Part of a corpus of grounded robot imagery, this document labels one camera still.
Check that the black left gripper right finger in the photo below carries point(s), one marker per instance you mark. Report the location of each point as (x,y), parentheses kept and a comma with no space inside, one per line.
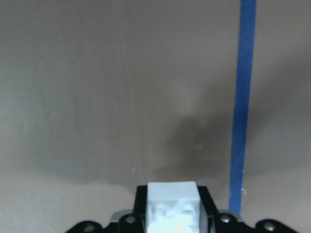
(213,220)

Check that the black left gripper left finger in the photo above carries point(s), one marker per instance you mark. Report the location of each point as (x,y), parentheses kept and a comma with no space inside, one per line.
(132,222)

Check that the white block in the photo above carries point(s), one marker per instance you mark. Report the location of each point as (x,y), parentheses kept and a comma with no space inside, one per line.
(174,207)

